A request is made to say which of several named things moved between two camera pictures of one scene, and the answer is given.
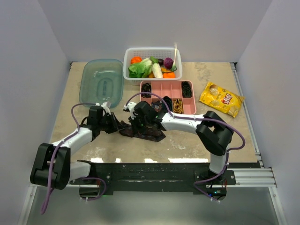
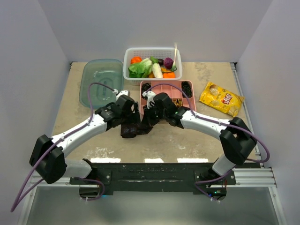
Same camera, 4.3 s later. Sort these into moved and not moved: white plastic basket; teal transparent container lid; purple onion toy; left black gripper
Moved: left black gripper
Not moved: purple onion toy; teal transparent container lid; white plastic basket
